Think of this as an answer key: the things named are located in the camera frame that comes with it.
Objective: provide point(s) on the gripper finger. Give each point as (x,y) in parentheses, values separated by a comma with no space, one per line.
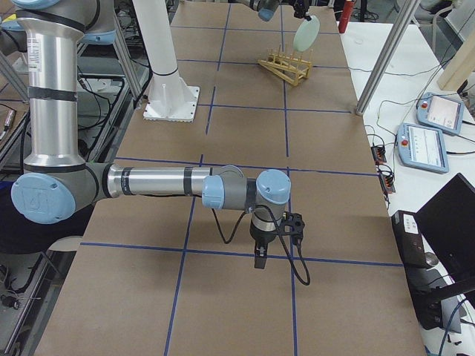
(260,255)

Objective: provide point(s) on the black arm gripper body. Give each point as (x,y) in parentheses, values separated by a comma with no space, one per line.
(260,236)

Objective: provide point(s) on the light green plate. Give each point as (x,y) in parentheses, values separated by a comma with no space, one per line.
(306,34)

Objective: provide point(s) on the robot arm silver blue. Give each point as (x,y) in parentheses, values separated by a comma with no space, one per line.
(58,181)
(265,8)

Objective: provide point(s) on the orange terminal connector block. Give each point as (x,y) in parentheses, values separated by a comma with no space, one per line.
(378,150)

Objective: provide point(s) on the black small computer box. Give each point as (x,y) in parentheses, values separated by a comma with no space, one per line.
(408,239)

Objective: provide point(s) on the wooden dish rack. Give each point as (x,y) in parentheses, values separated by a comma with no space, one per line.
(292,68)

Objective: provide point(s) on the near teach pendant tablet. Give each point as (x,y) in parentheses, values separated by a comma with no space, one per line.
(422,147)

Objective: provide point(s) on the teach pendant tablet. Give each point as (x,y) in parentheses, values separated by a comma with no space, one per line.
(438,111)
(422,147)

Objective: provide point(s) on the black monitor on stand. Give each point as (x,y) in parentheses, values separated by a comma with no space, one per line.
(446,221)

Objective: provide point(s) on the far teach pendant tablet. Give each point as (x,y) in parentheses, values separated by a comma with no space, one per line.
(438,111)

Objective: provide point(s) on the red cylinder tube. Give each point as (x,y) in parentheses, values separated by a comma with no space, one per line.
(345,15)

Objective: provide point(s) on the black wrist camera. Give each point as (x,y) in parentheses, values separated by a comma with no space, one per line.
(292,225)
(301,9)

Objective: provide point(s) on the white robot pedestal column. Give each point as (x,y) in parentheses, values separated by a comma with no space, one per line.
(169,97)

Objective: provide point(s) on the aluminium frame post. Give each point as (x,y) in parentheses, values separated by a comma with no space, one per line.
(389,48)

